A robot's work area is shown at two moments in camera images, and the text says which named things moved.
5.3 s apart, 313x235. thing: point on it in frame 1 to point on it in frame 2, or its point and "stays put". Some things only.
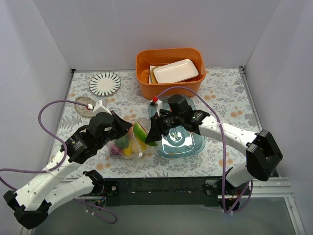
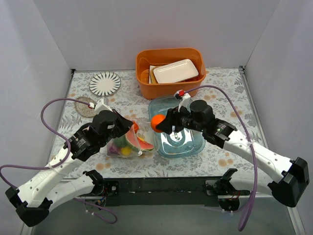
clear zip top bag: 133,144 stays put
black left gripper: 117,125 stays put
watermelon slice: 141,134 to 131,137
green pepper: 123,142 stays put
